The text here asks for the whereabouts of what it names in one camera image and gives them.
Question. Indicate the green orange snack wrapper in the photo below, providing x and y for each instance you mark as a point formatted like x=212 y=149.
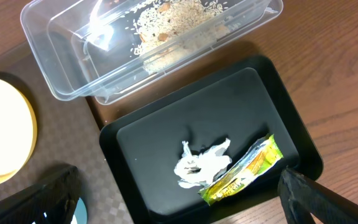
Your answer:
x=260 y=157

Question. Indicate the white tissue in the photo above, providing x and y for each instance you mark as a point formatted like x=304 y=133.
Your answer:
x=203 y=169

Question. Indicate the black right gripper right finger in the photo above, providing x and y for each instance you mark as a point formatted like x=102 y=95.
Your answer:
x=303 y=200

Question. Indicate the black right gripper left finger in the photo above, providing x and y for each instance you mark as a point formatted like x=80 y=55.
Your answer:
x=52 y=200

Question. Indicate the light blue bowl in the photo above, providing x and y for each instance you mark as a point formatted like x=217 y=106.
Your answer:
x=80 y=215

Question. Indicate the rice leftovers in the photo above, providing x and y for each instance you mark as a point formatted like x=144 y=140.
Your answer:
x=162 y=28

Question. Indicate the yellow plate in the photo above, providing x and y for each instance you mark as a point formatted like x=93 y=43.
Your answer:
x=18 y=130

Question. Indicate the brown serving tray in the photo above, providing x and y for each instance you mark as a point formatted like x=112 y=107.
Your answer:
x=67 y=134

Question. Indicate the clear plastic container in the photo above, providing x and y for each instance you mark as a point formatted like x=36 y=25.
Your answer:
x=85 y=48

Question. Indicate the black waste tray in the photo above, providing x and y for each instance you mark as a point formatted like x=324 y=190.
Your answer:
x=243 y=103

